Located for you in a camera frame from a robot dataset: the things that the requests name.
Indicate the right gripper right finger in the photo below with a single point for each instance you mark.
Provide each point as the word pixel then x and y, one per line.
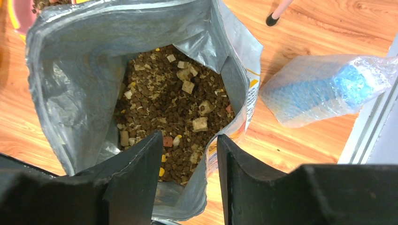
pixel 254 193

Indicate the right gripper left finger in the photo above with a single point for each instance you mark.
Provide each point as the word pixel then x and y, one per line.
pixel 118 191

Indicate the pet food bag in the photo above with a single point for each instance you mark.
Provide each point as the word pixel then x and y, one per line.
pixel 78 56

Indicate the pet food kibble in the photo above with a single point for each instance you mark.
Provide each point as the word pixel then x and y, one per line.
pixel 167 91

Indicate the yellow double pet feeder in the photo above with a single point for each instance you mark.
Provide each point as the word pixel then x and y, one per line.
pixel 14 21

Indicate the pink music stand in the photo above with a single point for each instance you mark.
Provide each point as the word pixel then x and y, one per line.
pixel 273 18

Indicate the pink bowl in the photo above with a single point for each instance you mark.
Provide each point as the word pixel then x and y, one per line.
pixel 25 15

